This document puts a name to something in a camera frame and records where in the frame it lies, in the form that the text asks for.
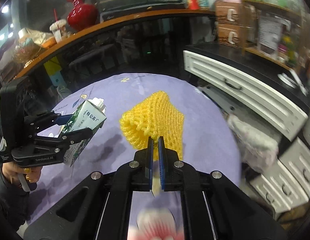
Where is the brown cardboard box stack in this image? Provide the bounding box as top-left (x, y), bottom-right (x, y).
top-left (215, 0), bottom-right (246, 48)

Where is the person left hand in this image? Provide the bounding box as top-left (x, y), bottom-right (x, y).
top-left (2, 162), bottom-right (42, 186)

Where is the white drink cup with straw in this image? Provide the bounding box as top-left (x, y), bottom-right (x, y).
top-left (49, 9), bottom-right (68, 43)

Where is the yellow foam fruit net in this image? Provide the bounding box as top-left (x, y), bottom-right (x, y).
top-left (119, 91), bottom-right (185, 161)

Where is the white plastic bag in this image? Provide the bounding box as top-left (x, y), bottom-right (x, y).
top-left (227, 114), bottom-right (279, 173)

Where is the white middle small drawer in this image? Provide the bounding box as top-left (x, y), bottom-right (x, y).
top-left (249, 160), bottom-right (309, 213)

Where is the curved wooden counter shelf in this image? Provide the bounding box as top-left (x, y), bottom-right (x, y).
top-left (15, 9), bottom-right (216, 78)

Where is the purple floral tablecloth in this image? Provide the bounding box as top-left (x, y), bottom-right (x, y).
top-left (24, 73), bottom-right (241, 239)

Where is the red ceramic vase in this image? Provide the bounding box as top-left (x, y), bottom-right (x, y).
top-left (67, 0), bottom-right (98, 31)

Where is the green white milk carton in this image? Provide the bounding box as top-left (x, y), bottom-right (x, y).
top-left (59, 98), bottom-right (107, 166)

